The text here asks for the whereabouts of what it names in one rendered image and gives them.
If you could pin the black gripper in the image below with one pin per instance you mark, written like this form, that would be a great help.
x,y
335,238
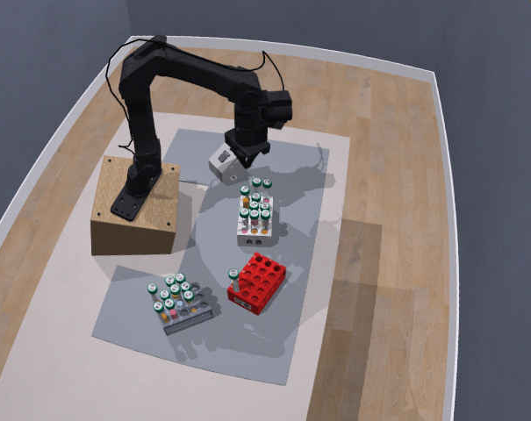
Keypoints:
x,y
244,139

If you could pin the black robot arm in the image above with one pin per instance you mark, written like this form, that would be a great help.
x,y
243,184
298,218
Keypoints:
x,y
251,105

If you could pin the grey bench mat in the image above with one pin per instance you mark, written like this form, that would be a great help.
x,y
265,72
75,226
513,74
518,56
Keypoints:
x,y
235,341

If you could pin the grey tube rack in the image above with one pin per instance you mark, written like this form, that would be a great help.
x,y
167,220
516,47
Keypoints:
x,y
188,318

